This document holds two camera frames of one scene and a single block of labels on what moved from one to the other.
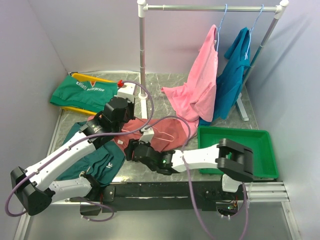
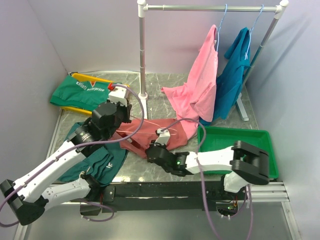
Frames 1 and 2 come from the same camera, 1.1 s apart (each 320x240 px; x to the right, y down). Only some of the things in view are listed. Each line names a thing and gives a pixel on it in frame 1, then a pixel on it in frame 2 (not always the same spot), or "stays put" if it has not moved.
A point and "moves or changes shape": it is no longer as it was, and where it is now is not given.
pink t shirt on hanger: [196, 96] stays put
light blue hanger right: [250, 30] stays put
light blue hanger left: [218, 29] stays put
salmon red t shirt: [169, 134] stays put
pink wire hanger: [154, 137] moves or changes shape
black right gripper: [132, 144] -> [161, 145]
